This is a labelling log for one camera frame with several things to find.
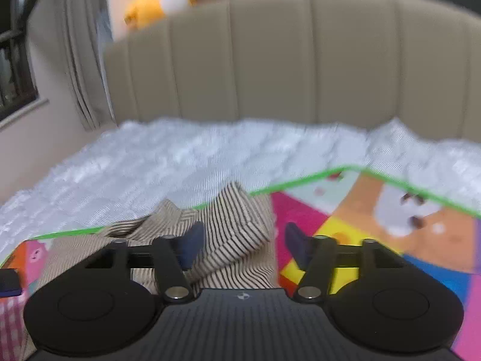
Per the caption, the beige striped garment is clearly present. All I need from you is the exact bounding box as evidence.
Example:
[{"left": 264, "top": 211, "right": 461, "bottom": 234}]
[{"left": 38, "top": 183, "right": 278, "bottom": 292}]

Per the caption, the white quilted mattress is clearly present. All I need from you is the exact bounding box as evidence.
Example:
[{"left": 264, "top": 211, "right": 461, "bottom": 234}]
[{"left": 1, "top": 118, "right": 480, "bottom": 258}]

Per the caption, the colourful cartoon play mat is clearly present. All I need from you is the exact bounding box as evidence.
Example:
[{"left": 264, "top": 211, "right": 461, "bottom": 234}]
[{"left": 1, "top": 167, "right": 480, "bottom": 360}]

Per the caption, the beige padded headboard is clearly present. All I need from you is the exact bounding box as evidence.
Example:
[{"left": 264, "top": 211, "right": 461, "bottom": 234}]
[{"left": 104, "top": 0, "right": 480, "bottom": 142}]

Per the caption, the grey curtain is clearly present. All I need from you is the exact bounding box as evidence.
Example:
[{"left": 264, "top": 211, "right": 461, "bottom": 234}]
[{"left": 54, "top": 0, "right": 112, "bottom": 131}]

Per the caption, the dark window frame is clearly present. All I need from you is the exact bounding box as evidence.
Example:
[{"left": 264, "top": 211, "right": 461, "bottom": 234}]
[{"left": 1, "top": 0, "right": 38, "bottom": 121}]

